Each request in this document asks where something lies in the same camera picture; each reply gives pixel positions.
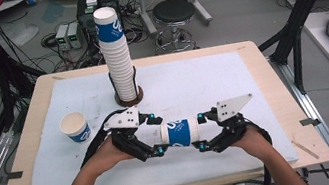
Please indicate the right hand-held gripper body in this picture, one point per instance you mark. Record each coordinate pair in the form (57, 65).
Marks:
(229, 108)

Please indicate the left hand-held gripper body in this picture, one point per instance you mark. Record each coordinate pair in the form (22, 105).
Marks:
(123, 121)

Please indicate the blue banded paper cup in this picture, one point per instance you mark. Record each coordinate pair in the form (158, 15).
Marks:
(73, 123)
(179, 134)
(151, 135)

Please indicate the stack of white paper cups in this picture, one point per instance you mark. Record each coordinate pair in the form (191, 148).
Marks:
(119, 62)

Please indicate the person's left hand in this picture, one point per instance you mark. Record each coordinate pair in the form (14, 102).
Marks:
(109, 156)

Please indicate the person's right hand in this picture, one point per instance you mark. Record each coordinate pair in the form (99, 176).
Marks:
(255, 143)

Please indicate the white table mat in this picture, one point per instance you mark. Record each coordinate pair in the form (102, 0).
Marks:
(184, 82)

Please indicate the black tape piece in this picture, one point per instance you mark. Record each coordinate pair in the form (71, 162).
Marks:
(14, 175)
(310, 122)

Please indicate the thin wooden stick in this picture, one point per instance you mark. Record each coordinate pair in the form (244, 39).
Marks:
(305, 150)

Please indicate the grey power supply unit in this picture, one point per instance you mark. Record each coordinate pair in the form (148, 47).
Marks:
(62, 37)
(74, 35)

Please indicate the black round stool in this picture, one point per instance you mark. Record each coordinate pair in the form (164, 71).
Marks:
(173, 11)

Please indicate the black electronics box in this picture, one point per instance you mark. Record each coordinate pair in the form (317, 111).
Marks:
(84, 18)

